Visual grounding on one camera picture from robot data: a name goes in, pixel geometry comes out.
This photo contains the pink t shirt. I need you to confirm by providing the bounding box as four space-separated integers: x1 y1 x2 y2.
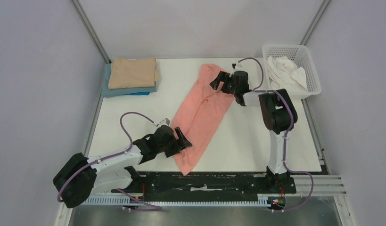
171 64 235 175

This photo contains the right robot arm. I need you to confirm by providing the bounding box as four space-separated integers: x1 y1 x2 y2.
209 71 298 192

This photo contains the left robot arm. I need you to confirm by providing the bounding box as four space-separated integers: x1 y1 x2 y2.
53 125 193 208

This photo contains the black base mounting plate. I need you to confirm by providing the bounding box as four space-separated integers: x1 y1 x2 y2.
123 171 296 202

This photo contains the white t shirt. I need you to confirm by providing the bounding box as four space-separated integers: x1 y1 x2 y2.
266 56 308 92

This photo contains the white plastic laundry basket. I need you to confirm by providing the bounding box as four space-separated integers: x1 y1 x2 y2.
262 44 321 99

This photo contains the blue folded t shirt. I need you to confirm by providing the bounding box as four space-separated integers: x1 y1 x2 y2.
101 64 157 97

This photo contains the beige folded t shirt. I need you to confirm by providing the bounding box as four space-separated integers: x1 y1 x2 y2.
108 57 159 89

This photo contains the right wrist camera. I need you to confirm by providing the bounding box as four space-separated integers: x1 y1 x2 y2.
231 62 242 74

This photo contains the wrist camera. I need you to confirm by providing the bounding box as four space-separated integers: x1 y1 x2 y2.
153 118 170 127
231 62 242 74

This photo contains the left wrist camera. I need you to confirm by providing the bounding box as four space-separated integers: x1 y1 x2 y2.
153 118 170 127

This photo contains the white slotted cable duct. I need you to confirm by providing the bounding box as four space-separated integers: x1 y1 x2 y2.
82 195 271 208

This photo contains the aluminium frame rail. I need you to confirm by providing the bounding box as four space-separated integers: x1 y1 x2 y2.
64 174 347 196

